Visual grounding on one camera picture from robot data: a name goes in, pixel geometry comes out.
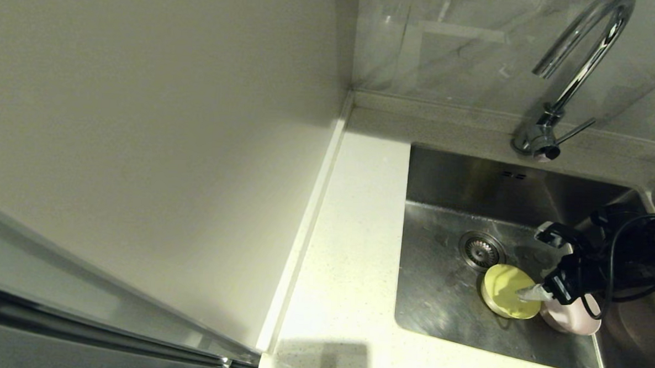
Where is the yellow bowl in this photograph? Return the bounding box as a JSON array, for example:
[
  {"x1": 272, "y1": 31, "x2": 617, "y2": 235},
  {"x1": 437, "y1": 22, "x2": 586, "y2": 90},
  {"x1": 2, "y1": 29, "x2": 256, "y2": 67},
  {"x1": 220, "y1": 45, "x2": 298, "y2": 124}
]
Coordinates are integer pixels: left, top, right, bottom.
[{"x1": 479, "y1": 262, "x2": 543, "y2": 320}]

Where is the pink bowl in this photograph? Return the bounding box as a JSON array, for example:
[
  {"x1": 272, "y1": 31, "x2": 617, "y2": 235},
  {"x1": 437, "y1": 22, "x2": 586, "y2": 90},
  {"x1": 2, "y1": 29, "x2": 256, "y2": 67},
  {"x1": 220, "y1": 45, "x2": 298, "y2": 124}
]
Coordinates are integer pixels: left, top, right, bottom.
[{"x1": 540, "y1": 292, "x2": 603, "y2": 336}]

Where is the chrome gooseneck faucet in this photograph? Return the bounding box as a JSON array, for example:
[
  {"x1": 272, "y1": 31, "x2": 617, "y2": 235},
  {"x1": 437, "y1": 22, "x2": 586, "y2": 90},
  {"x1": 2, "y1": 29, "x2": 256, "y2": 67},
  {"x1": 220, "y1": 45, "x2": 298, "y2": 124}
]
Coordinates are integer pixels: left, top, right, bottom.
[{"x1": 510, "y1": 0, "x2": 636, "y2": 166}]

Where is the stainless steel sink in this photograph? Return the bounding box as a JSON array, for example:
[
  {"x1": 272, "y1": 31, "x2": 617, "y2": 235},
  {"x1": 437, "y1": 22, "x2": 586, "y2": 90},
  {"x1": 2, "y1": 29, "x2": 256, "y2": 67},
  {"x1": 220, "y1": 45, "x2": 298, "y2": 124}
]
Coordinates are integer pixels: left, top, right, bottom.
[{"x1": 392, "y1": 143, "x2": 655, "y2": 368}]

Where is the round metal drain strainer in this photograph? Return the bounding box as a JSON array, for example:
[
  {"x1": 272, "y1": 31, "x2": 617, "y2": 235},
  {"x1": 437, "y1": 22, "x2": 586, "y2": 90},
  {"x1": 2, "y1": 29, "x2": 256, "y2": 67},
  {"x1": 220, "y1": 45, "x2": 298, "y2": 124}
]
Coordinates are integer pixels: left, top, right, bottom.
[{"x1": 458, "y1": 230, "x2": 507, "y2": 271}]

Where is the white tall cabinet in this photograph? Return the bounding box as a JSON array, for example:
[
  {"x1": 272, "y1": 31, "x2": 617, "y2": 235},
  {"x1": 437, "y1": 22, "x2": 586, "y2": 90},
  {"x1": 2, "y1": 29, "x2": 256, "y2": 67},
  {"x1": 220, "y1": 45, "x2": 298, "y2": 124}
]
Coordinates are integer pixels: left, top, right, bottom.
[{"x1": 0, "y1": 0, "x2": 360, "y2": 368}]

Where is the grey appliance door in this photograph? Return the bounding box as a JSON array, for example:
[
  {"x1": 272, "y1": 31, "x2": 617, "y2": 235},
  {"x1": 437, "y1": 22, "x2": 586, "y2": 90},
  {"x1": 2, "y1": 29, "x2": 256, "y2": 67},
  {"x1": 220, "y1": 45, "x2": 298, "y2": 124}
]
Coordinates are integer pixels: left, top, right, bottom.
[{"x1": 0, "y1": 283, "x2": 268, "y2": 368}]

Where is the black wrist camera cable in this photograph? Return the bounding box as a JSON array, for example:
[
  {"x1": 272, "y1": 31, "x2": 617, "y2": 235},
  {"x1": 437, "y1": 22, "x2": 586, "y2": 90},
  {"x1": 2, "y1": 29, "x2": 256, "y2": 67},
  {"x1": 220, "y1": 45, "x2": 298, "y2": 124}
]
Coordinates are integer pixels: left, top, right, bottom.
[{"x1": 579, "y1": 209, "x2": 655, "y2": 323}]

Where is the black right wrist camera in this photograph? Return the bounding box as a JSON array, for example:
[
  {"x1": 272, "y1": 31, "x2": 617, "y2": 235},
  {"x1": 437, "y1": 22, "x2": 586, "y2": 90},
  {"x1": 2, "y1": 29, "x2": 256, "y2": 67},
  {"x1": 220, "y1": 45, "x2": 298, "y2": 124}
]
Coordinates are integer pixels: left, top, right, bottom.
[{"x1": 589, "y1": 202, "x2": 645, "y2": 248}]

